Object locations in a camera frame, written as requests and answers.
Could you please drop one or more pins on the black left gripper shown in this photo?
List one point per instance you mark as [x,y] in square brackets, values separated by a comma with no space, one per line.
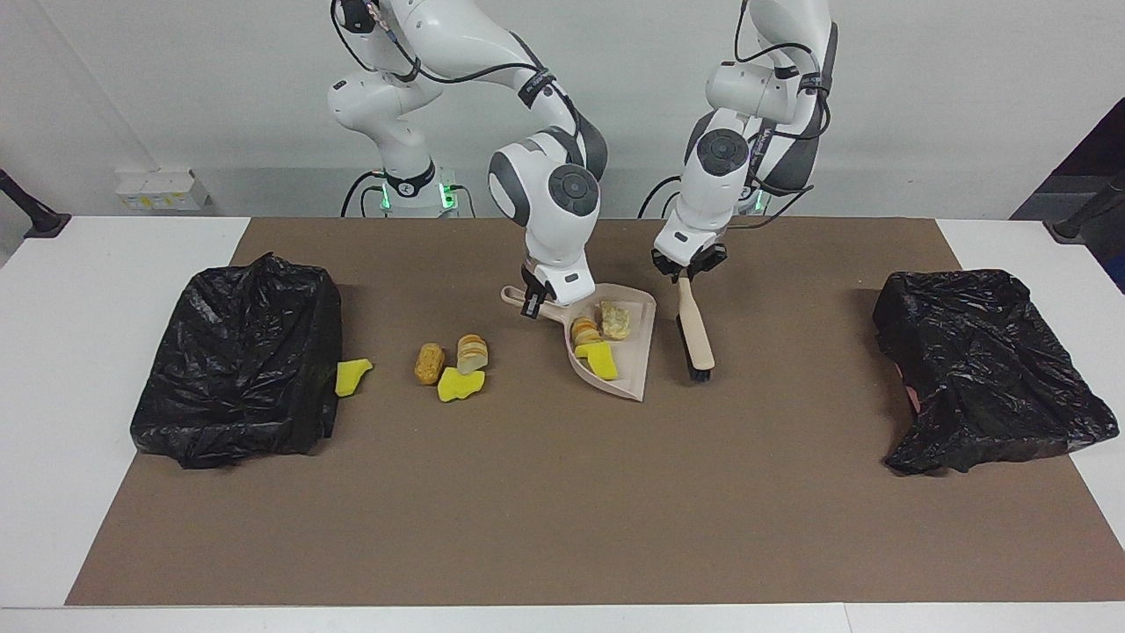
[668,262]

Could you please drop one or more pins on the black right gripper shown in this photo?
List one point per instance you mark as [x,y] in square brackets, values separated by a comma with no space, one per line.
[533,283]

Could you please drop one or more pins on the beige orange ridged foam piece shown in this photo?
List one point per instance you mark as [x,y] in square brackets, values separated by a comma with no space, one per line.
[584,332]

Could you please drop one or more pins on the beige hand brush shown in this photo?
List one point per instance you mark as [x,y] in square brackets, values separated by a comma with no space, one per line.
[697,334]

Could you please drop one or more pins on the grey orange striped foam piece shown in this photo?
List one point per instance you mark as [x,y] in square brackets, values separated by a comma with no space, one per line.
[472,352]

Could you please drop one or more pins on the beige plastic dustpan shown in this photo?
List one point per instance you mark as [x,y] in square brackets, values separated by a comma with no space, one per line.
[635,347]

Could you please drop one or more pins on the yellow notched sponge piece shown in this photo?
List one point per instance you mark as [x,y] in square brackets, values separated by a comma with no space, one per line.
[457,387]

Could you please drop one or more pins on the brown cork-like foam piece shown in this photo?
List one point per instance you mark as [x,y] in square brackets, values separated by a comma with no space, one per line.
[429,365]

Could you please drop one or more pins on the yellow wedge sponge piece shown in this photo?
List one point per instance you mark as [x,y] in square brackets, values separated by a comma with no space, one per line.
[349,378]

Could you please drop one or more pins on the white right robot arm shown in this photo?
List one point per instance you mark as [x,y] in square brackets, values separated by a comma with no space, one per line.
[554,237]

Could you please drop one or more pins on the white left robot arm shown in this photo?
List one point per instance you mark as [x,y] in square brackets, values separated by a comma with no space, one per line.
[721,193]

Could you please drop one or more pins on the pink bin under bag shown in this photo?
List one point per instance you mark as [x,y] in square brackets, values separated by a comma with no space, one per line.
[912,397]

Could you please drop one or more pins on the black plastic bin bag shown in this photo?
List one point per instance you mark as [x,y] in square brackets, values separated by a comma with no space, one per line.
[984,369]
[237,369]

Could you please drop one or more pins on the brown table mat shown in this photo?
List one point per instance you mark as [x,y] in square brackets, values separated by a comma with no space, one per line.
[562,545]

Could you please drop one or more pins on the dark furniture panel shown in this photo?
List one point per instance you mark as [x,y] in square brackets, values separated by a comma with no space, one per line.
[1112,248]

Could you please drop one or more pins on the white wall socket box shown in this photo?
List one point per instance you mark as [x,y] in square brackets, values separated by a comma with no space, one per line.
[158,192]

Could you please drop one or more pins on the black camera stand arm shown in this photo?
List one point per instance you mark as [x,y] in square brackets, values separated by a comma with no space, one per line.
[1077,224]
[39,220]

